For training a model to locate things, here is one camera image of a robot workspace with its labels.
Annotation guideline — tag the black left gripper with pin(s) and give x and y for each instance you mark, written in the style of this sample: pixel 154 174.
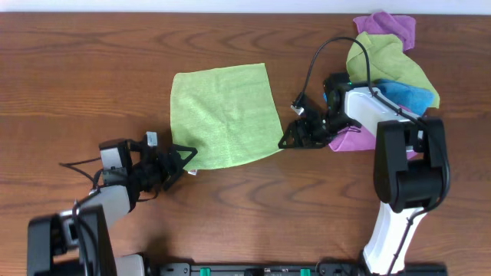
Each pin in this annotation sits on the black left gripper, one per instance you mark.
pixel 170 171

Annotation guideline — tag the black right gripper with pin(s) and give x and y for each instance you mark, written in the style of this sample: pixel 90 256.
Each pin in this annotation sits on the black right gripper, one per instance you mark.
pixel 295 127

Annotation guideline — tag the light green cloth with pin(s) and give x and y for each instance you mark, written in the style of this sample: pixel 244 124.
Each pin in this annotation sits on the light green cloth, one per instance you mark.
pixel 228 114

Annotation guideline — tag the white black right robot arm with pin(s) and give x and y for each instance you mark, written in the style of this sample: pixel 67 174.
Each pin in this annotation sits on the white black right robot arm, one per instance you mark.
pixel 411 168

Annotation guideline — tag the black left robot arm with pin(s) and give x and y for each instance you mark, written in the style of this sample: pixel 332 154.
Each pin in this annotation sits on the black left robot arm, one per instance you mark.
pixel 76 241

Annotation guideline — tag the purple cloth near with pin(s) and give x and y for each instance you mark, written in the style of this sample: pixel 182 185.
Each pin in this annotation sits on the purple cloth near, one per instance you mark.
pixel 353 139

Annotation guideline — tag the purple cloth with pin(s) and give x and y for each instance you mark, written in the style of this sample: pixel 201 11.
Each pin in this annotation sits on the purple cloth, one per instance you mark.
pixel 383 23
pixel 353 139

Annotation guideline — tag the olive green cloth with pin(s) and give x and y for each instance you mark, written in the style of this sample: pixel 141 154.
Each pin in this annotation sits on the olive green cloth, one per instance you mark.
pixel 382 57

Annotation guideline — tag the blue cloth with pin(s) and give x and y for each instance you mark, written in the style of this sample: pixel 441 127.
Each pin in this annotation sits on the blue cloth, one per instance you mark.
pixel 406 96

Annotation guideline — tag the purple cloth far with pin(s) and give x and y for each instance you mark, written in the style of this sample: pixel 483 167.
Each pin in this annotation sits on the purple cloth far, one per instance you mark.
pixel 383 23

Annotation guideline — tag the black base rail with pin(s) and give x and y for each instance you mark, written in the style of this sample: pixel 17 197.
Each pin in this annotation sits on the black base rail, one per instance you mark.
pixel 330 268

